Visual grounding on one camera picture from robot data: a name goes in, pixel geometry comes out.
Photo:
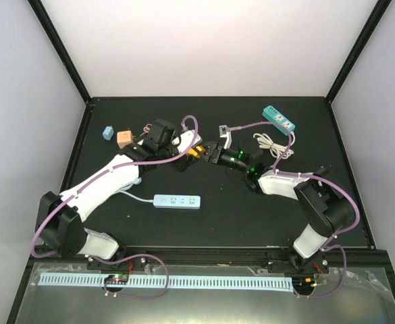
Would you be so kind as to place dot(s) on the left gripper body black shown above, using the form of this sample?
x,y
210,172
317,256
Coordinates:
x,y
179,165

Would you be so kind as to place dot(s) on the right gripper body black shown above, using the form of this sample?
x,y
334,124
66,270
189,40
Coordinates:
x,y
220,158

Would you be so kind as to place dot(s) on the yellow cube adapter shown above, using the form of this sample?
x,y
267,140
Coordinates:
x,y
196,152

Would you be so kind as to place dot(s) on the light blue power strip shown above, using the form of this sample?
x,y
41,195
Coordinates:
x,y
171,201

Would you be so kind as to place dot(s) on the peach dragon cube adapter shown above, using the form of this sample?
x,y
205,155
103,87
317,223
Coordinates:
x,y
124,138

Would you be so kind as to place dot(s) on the teal power strip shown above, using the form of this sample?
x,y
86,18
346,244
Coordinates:
x,y
282,123

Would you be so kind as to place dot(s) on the small blue plug adapter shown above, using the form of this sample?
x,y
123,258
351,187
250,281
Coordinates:
x,y
108,133

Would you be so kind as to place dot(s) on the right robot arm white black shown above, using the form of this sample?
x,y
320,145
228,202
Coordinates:
x,y
329,210

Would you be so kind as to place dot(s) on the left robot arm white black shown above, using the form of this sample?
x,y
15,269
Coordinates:
x,y
60,228

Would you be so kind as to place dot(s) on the left circuit board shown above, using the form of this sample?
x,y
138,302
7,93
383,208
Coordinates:
x,y
116,279

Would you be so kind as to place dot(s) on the circuit board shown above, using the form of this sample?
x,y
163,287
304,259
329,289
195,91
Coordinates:
x,y
116,279
308,282

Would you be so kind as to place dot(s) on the right circuit board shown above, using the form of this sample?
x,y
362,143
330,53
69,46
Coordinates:
x,y
308,282

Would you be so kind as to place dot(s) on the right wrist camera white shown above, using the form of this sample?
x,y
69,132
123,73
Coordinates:
x,y
225,133

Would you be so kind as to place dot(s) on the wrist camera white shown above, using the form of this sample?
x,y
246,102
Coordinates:
x,y
183,141
225,133

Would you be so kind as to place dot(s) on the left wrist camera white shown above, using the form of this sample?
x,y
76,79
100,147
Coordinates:
x,y
183,141

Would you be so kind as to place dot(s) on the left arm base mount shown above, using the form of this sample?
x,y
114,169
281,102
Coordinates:
x,y
120,262

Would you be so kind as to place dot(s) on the light blue slotted cable duct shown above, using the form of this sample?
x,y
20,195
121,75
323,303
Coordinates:
x,y
190,282

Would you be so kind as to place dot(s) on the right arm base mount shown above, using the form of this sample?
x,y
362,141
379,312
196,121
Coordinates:
x,y
290,262

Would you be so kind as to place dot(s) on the left black frame post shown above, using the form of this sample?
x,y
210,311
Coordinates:
x,y
44,19

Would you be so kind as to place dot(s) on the black frame post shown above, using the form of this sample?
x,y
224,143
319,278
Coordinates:
x,y
360,43
44,19

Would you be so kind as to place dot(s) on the right black frame post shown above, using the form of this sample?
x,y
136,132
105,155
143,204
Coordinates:
x,y
360,43

